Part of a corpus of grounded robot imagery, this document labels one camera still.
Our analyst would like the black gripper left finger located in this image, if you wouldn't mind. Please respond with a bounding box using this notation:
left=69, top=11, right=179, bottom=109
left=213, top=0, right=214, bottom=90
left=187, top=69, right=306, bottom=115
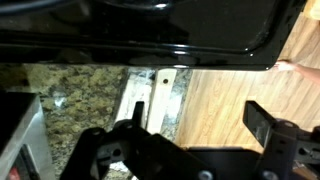
left=131, top=100, right=146, bottom=130

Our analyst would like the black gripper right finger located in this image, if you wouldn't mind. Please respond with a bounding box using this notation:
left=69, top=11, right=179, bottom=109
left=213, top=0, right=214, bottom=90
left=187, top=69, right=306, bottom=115
left=242, top=100, right=278, bottom=148

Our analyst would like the black electric stove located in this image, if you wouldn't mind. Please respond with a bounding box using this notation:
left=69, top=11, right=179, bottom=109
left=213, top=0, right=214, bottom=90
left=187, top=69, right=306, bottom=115
left=0, top=0, right=308, bottom=72

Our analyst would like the stainless steel countertop appliance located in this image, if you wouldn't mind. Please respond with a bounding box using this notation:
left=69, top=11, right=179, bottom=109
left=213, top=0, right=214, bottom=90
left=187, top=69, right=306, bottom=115
left=0, top=91, right=57, bottom=180

